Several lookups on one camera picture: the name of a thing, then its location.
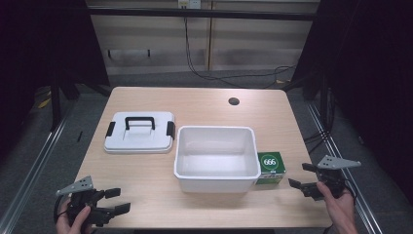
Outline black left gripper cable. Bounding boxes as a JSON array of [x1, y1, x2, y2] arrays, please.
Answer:
[[53, 194, 70, 226]]

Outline white plastic storage box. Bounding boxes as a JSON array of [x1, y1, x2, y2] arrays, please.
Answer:
[[173, 125, 263, 194]]

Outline metal floor rail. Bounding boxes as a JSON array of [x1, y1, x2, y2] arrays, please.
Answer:
[[306, 100, 391, 234], [0, 111, 72, 234]]

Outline white wall socket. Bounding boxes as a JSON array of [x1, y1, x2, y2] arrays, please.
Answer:
[[177, 0, 203, 10]]

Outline black floor cables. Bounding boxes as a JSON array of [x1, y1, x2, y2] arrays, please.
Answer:
[[302, 129, 331, 155]]

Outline green cardboard box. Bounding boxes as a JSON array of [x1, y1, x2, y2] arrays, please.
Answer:
[[254, 151, 287, 186]]

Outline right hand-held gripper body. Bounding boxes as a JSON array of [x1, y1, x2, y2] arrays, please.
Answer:
[[301, 154, 362, 200]]

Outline yellow floor tape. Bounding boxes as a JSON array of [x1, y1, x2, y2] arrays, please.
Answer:
[[37, 97, 52, 110]]

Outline dark curtain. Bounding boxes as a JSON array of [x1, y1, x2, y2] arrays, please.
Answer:
[[285, 0, 413, 199], [0, 0, 111, 160]]

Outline black metal stand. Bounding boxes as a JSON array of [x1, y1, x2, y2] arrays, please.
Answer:
[[319, 73, 331, 133], [49, 82, 63, 133]]

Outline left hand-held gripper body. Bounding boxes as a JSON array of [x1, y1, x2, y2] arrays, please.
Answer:
[[56, 175, 113, 228]]

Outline white lid with black handle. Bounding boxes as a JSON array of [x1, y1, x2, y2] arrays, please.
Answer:
[[103, 111, 176, 155]]

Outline black wall cable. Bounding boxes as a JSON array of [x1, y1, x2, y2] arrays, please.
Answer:
[[183, 17, 297, 90]]

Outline person's left hand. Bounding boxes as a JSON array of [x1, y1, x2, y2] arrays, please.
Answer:
[[55, 198, 94, 234]]

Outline person's right hand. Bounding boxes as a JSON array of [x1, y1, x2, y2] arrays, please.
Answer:
[[316, 180, 357, 225]]

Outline black horizontal metal bar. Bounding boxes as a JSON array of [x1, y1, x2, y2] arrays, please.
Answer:
[[87, 7, 319, 22]]

